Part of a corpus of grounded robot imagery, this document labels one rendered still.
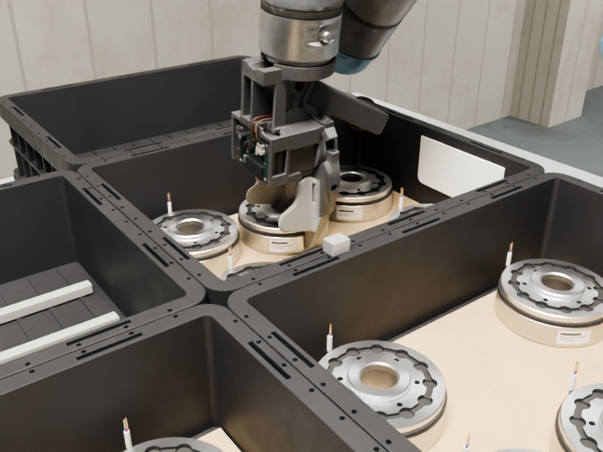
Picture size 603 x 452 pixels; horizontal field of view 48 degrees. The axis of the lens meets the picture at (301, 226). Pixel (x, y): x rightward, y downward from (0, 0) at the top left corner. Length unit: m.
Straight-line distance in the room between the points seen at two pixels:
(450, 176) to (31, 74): 1.65
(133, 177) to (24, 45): 1.51
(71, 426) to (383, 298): 0.27
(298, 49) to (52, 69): 1.71
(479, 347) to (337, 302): 0.14
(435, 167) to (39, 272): 0.46
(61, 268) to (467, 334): 0.42
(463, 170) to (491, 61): 2.86
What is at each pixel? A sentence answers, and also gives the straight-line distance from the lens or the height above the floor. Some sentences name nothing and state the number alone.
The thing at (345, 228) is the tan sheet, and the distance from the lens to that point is 0.81.
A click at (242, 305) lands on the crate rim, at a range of 0.49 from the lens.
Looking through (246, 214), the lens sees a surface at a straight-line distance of 0.77.
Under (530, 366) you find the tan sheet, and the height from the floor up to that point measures 0.83.
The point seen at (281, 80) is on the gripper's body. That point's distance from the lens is 0.64.
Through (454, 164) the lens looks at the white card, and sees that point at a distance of 0.82.
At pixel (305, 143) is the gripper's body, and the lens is 0.66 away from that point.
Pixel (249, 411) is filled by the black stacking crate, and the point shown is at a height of 0.88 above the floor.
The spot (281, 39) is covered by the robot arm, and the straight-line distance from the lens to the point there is 0.62.
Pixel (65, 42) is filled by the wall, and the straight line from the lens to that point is 2.28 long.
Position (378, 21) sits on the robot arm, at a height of 1.07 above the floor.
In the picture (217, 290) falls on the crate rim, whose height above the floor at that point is 0.93.
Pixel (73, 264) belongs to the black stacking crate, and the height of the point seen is 0.83.
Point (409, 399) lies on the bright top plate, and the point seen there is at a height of 0.86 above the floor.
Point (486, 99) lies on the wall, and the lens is 3.72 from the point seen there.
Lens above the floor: 1.21
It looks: 28 degrees down
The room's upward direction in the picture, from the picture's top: straight up
